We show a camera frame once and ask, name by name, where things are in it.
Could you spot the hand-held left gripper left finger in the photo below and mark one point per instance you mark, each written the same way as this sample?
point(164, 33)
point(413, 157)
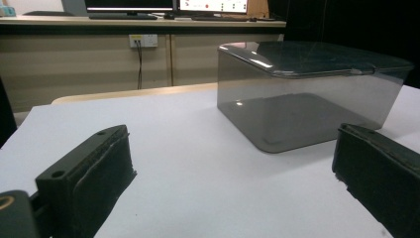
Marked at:
point(82, 185)

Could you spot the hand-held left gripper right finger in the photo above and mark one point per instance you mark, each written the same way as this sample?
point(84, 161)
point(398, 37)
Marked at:
point(379, 178)

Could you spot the transparent grey lidded storage box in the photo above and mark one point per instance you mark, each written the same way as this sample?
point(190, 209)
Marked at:
point(297, 109)

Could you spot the dark object at table side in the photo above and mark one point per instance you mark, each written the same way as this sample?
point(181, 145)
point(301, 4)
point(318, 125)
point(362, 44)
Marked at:
point(6, 115)

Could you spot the white table sheet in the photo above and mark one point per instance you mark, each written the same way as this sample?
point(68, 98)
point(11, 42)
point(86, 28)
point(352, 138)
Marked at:
point(198, 178)

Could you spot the long beige office desk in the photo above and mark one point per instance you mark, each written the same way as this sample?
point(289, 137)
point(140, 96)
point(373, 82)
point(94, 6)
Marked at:
point(82, 66)

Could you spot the black curtain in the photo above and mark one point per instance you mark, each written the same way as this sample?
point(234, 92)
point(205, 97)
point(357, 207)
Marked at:
point(346, 23)

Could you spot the dark flat pad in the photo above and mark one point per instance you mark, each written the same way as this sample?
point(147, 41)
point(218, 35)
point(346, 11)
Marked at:
point(49, 13)

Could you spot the black computer monitor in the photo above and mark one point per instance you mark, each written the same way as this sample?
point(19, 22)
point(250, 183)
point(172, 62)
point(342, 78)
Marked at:
point(128, 4)

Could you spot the teal small item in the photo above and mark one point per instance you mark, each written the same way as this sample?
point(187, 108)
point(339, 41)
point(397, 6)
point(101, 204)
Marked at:
point(6, 11)

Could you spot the brown cardboard box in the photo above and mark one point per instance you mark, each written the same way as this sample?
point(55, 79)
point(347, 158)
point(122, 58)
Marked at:
point(257, 8)

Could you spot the computer monitor with white screen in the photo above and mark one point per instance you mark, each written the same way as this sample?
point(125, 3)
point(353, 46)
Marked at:
point(213, 6)

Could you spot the white wall socket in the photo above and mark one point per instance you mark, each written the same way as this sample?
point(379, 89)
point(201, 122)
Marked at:
point(145, 40)

